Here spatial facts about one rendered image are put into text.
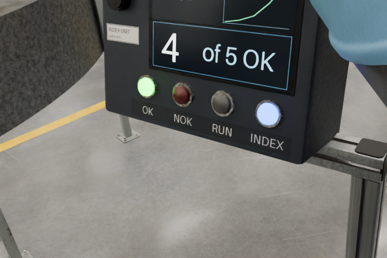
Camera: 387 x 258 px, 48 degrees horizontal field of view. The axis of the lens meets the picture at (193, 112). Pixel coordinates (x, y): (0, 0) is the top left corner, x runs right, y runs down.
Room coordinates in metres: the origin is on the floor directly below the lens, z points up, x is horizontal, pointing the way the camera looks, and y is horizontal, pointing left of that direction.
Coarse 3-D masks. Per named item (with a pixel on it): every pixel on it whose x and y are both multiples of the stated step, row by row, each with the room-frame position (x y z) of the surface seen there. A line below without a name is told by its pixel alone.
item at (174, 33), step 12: (156, 24) 0.45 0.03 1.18; (168, 24) 0.44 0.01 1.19; (180, 24) 0.43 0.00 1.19; (156, 36) 0.44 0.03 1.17; (168, 36) 0.43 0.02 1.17; (180, 36) 0.43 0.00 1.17; (156, 48) 0.44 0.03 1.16; (168, 48) 0.43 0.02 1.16; (180, 48) 0.42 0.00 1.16; (156, 60) 0.44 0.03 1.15; (168, 60) 0.43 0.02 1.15; (180, 60) 0.42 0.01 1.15
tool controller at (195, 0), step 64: (128, 0) 0.47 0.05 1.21; (192, 0) 0.42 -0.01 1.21; (256, 0) 0.38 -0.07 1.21; (128, 64) 0.46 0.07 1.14; (192, 64) 0.41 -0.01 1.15; (256, 64) 0.37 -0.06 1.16; (320, 64) 0.35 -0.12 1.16; (192, 128) 0.39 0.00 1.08; (256, 128) 0.35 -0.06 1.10; (320, 128) 0.35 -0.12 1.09
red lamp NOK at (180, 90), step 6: (180, 84) 0.41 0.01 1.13; (186, 84) 0.41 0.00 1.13; (174, 90) 0.41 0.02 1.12; (180, 90) 0.40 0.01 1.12; (186, 90) 0.40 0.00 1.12; (192, 90) 0.40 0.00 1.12; (174, 96) 0.41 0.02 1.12; (180, 96) 0.40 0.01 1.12; (186, 96) 0.40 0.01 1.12; (192, 96) 0.40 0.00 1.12; (180, 102) 0.40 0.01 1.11; (186, 102) 0.40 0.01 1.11
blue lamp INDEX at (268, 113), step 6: (264, 102) 0.35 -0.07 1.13; (270, 102) 0.35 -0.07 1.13; (258, 108) 0.35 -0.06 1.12; (264, 108) 0.34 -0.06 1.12; (270, 108) 0.34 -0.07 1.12; (276, 108) 0.34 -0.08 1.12; (258, 114) 0.35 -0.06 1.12; (264, 114) 0.34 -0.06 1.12; (270, 114) 0.34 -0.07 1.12; (276, 114) 0.34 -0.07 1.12; (282, 114) 0.34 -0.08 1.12; (258, 120) 0.35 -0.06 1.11; (264, 120) 0.34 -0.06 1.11; (270, 120) 0.34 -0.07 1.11; (276, 120) 0.34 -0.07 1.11; (264, 126) 0.34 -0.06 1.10; (270, 126) 0.34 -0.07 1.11
